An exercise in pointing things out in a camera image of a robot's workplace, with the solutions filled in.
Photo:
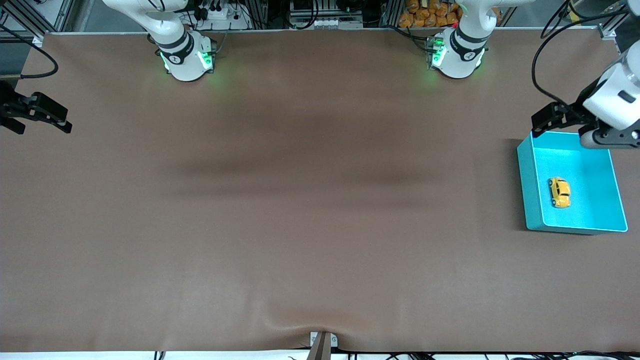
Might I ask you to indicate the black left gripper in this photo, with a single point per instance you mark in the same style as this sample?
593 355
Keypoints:
573 114

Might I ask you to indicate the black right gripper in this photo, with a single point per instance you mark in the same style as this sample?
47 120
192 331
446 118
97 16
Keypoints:
7 107

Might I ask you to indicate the yellow beetle toy car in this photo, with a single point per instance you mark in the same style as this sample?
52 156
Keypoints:
560 192

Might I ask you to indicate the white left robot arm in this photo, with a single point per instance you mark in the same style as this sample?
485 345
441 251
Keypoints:
612 100

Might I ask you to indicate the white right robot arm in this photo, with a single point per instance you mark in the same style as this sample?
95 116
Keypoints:
175 50

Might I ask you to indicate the teal plastic bin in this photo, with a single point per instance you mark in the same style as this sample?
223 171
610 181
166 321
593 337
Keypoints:
585 210

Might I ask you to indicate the small green-lit electronics box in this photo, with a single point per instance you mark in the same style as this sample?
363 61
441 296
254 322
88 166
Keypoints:
432 52
210 55

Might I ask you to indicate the orange snack packets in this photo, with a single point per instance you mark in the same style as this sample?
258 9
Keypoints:
425 12

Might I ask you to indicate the white power strip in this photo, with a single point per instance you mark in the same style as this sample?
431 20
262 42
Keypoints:
220 14

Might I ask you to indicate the brown table mat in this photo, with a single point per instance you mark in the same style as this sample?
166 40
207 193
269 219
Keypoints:
320 225

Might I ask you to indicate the aluminium frame profile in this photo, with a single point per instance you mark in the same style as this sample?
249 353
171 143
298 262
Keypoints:
617 25
35 20

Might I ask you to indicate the grey table edge bracket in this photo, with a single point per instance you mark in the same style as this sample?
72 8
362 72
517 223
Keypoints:
324 342

